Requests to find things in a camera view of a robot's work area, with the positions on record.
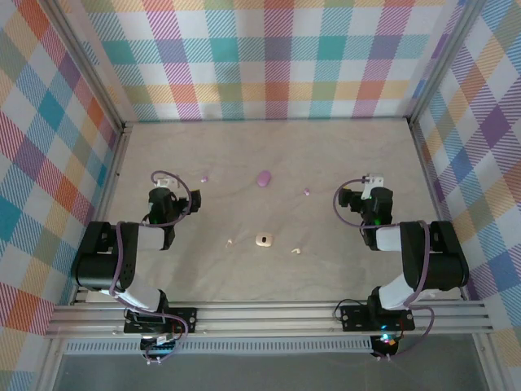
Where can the purple earbud charging case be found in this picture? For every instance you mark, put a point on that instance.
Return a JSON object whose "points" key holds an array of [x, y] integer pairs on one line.
{"points": [[264, 178]]}

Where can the beige earbud charging case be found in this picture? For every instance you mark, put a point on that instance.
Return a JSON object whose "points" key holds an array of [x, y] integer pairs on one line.
{"points": [[260, 243]]}

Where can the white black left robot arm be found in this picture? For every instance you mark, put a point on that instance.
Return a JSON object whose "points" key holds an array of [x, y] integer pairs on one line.
{"points": [[97, 264]]}

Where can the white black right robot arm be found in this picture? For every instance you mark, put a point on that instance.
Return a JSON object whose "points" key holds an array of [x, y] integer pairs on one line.
{"points": [[443, 260]]}

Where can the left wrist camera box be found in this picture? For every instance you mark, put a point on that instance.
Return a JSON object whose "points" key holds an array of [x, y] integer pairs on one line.
{"points": [[167, 182]]}

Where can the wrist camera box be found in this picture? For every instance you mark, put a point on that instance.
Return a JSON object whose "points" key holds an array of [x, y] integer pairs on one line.
{"points": [[373, 181], [167, 182]]}

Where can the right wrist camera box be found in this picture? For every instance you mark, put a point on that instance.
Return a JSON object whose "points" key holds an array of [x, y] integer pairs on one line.
{"points": [[373, 181]]}

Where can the aluminium floor side rail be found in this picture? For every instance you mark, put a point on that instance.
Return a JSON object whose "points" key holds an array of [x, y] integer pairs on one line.
{"points": [[103, 203], [438, 203]]}

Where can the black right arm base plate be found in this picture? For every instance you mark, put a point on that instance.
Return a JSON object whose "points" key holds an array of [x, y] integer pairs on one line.
{"points": [[354, 317]]}

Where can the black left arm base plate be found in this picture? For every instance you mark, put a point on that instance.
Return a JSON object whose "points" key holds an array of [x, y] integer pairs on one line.
{"points": [[185, 319]]}

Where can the aluminium mounting rail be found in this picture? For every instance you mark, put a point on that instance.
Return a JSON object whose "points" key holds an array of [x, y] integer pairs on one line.
{"points": [[264, 317]]}

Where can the aluminium frame post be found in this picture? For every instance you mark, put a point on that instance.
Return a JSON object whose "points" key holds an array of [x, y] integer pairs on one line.
{"points": [[486, 362], [51, 366], [441, 61], [90, 65]]}

